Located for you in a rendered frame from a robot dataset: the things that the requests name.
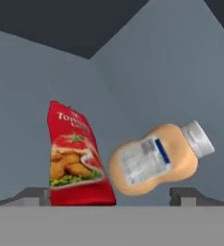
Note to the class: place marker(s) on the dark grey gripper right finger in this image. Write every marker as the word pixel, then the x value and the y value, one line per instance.
pixel 187 196

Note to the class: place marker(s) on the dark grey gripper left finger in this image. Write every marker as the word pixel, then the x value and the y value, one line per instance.
pixel 30 196

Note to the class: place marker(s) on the orange condiment bottle white cap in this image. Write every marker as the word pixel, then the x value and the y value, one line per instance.
pixel 155 160

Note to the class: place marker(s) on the red tomato sauce packet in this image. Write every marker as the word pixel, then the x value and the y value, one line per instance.
pixel 75 160

